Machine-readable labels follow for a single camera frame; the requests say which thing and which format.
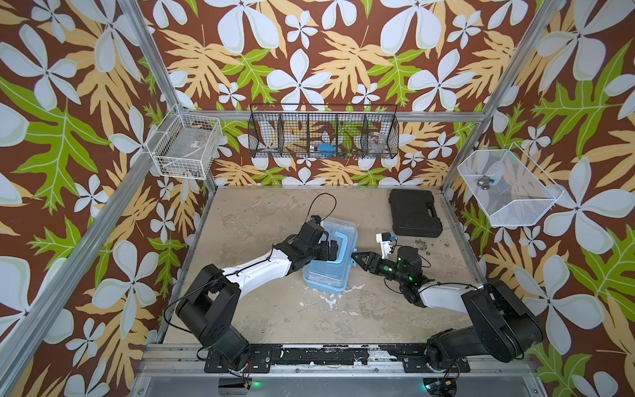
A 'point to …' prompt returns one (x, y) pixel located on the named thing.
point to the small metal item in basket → (484, 183)
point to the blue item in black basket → (327, 150)
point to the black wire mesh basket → (323, 131)
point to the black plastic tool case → (414, 213)
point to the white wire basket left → (185, 144)
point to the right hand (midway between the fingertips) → (353, 257)
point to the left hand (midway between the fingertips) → (329, 244)
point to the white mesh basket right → (513, 190)
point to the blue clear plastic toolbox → (332, 276)
